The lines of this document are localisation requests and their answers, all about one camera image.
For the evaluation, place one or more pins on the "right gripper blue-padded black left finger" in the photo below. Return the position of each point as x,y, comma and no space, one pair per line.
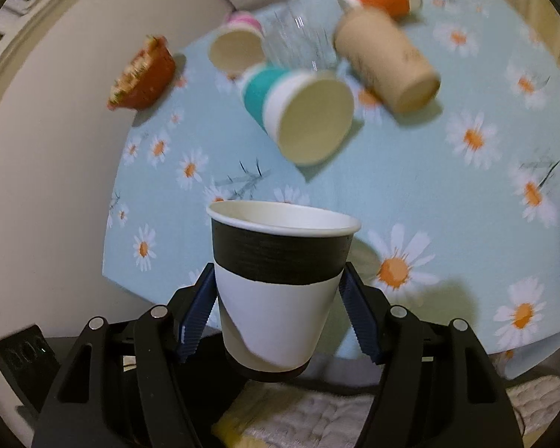
121,384

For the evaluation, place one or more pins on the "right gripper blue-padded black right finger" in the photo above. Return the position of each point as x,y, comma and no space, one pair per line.
437,386

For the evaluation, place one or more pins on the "black and white paper cup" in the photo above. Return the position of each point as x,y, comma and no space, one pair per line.
277,270

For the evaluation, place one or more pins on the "teal and white paper cup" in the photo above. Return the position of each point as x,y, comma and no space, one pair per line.
307,114

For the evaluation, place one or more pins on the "brown kraft paper cup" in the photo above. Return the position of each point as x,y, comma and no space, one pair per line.
386,60

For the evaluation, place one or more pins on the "pink and white paper cup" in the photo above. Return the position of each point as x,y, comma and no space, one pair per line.
237,44

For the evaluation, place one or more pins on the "yellow and white seat cushion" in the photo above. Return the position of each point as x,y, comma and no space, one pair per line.
279,415

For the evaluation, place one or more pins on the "light blue daisy tablecloth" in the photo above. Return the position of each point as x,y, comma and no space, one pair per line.
459,202

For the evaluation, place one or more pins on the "red bowl of snacks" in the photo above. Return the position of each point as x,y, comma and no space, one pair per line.
145,78

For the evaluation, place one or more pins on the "clear glass tumbler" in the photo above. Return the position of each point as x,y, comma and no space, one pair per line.
300,35

